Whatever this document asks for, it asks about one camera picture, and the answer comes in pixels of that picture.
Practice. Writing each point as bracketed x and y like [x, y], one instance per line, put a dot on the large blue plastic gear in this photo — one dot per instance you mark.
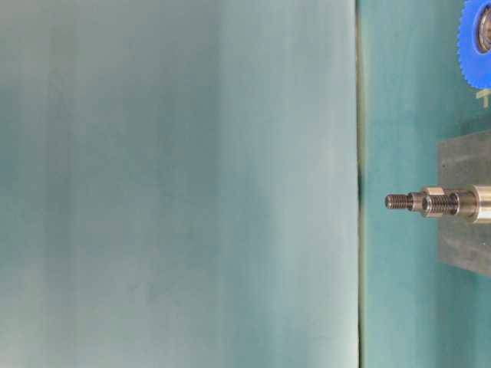
[474, 43]

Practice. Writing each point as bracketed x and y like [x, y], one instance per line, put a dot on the threaded steel shaft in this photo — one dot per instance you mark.
[474, 201]
[436, 206]

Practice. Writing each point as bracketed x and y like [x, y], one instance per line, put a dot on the grey metal base plate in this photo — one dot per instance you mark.
[464, 161]

